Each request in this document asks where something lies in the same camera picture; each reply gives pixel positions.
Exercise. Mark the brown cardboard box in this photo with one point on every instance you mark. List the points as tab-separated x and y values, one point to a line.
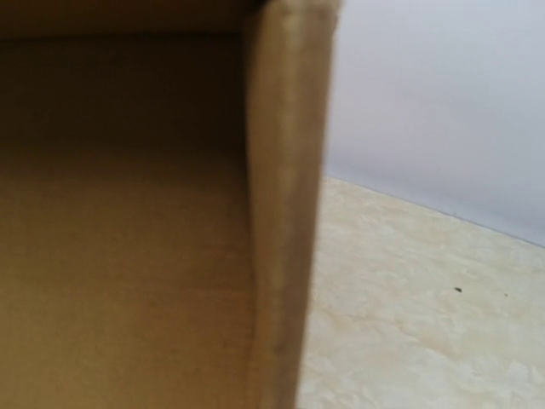
160	170

